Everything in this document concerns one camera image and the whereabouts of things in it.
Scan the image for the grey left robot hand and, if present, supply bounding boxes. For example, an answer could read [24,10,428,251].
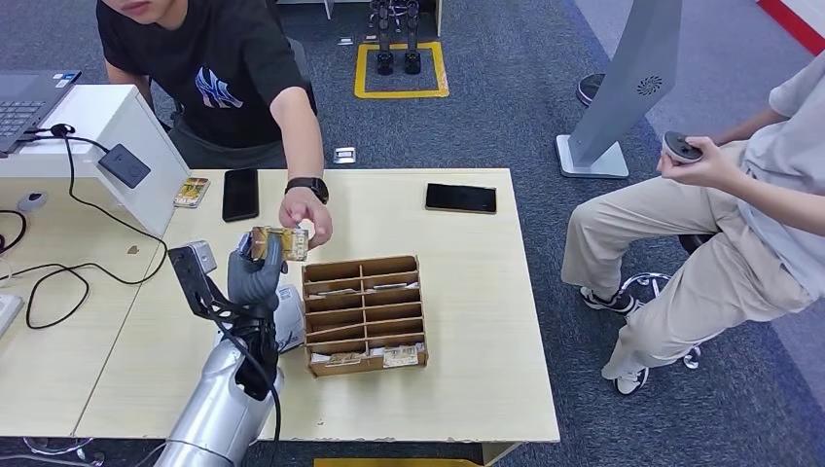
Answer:
[227,232,290,312]

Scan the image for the person's left hand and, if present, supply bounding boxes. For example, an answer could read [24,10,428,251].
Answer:
[657,135,733,190]
[278,187,335,251]

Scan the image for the round white black controller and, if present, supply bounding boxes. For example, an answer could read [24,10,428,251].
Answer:
[662,130,705,164]

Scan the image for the white card reader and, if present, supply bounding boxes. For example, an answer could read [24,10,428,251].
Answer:
[273,284,308,354]

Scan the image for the stack of printed cards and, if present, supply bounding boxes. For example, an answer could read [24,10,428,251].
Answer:
[172,177,212,209]

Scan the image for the person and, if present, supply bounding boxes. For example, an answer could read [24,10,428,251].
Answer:
[560,51,825,396]
[96,0,335,251]

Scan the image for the pale printed card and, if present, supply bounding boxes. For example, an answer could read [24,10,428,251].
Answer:
[308,352,364,368]

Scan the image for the brown cardboard card organizer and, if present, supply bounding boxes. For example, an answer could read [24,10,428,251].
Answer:
[301,255,429,379]

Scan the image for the small black card reader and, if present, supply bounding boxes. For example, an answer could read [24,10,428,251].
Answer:
[97,143,153,190]

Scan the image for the black wristwatch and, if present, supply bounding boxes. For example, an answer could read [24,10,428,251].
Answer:
[284,176,331,205]

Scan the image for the chrome stool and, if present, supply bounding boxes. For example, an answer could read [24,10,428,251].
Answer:
[615,232,715,371]

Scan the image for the black smartphone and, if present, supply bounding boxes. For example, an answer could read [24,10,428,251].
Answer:
[423,182,498,215]
[221,167,261,224]

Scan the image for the grey floor stand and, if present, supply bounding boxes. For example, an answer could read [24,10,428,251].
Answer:
[555,0,683,179]

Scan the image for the black round base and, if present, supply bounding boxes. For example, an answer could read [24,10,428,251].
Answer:
[575,70,607,108]

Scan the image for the yellow floor tape square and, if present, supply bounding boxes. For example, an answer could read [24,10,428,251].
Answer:
[352,39,450,99]

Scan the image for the black robot leg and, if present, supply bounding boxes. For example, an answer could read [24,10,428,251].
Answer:
[404,0,423,75]
[376,0,396,75]

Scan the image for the white desk riser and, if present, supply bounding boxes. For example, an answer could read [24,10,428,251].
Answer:
[0,84,192,238]

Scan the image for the grey computer mouse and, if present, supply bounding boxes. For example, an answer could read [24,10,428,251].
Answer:
[16,190,50,214]

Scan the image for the white flat device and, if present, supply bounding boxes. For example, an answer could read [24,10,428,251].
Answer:
[0,294,24,340]

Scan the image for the grey laptop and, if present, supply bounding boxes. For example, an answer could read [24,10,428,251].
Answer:
[0,69,83,156]

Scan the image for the pale wooden desk leg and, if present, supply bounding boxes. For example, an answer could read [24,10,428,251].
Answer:
[480,443,522,467]

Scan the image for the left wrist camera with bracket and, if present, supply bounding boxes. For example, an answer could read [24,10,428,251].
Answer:
[167,239,259,324]

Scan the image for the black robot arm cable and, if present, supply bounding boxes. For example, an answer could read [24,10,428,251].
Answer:
[219,322,283,467]

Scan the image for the short black reader cable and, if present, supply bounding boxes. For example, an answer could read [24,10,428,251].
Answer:
[65,133,110,156]

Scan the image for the black looped cable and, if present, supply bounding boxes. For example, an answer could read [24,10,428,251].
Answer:
[0,209,28,256]

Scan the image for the long black cable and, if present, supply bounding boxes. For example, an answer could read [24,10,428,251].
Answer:
[0,122,169,331]

